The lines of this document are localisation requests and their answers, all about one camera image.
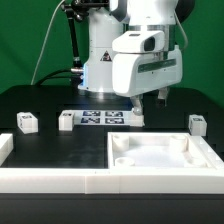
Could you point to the white square tabletop part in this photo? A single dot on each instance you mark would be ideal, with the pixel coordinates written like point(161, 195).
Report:
point(158, 150)

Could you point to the white U-shaped obstacle fence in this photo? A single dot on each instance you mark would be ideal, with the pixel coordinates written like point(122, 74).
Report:
point(108, 181)

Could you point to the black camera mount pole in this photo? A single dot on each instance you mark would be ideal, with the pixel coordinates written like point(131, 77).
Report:
point(76, 11)

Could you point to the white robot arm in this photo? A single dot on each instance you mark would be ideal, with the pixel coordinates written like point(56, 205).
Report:
point(109, 19)

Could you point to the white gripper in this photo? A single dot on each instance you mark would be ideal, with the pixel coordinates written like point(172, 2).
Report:
point(139, 66)

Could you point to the fiducial marker sheet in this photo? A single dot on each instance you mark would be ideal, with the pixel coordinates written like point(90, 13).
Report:
point(101, 117)

